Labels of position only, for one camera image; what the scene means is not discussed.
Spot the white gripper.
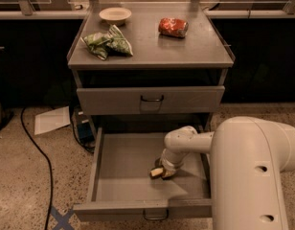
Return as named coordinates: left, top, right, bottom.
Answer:
left=149, top=149, right=188, bottom=179

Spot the green yellow sponge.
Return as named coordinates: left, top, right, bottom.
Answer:
left=155, top=159, right=164, bottom=169

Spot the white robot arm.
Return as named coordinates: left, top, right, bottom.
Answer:
left=150, top=116, right=295, bottom=230

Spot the open grey middle drawer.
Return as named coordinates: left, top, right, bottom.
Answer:
left=74, top=129, right=212, bottom=221

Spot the closed grey top drawer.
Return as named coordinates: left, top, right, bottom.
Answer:
left=77, top=86, right=225, bottom=115

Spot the grey drawer cabinet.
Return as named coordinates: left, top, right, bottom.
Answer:
left=68, top=3, right=235, bottom=134

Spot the blue box on floor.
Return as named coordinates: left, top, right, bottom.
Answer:
left=77, top=120, right=94, bottom=143

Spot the blue tape cross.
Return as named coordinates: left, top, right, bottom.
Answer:
left=51, top=207, right=75, bottom=230

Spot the white paper sheet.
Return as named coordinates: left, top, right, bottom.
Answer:
left=34, top=106, right=71, bottom=135

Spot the green chip bag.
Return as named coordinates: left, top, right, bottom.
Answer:
left=81, top=25, right=133, bottom=60

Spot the crushed orange soda can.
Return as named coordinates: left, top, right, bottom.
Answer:
left=158, top=17, right=189, bottom=38

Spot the white bowl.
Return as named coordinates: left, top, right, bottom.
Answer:
left=99, top=8, right=132, bottom=26

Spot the black floor cable left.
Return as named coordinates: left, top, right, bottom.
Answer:
left=20, top=105, right=55, bottom=230

